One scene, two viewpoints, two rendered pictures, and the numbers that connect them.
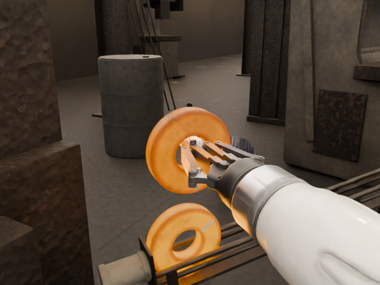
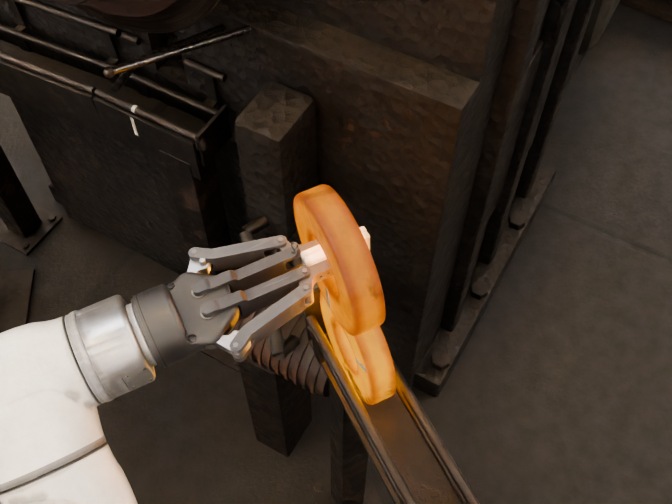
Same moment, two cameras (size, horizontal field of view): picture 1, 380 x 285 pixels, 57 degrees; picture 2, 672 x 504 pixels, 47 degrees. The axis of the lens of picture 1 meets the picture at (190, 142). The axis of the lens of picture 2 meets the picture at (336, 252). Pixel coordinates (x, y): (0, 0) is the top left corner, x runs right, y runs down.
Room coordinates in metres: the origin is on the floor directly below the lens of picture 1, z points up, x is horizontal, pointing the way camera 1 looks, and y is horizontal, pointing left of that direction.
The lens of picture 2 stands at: (0.59, -0.43, 1.57)
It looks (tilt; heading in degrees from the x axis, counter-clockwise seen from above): 56 degrees down; 90
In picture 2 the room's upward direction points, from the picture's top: straight up
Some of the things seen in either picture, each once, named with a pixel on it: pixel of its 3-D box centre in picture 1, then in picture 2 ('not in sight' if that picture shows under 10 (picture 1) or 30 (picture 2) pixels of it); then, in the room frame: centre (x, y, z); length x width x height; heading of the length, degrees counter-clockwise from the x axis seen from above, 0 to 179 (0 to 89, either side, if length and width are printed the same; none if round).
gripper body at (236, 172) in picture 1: (238, 179); (188, 314); (0.45, -0.07, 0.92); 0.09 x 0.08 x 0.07; 25
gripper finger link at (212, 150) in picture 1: (221, 160); (258, 297); (0.51, -0.05, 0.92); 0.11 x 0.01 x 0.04; 24
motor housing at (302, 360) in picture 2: not in sight; (295, 386); (0.51, 0.15, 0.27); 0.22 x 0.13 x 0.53; 150
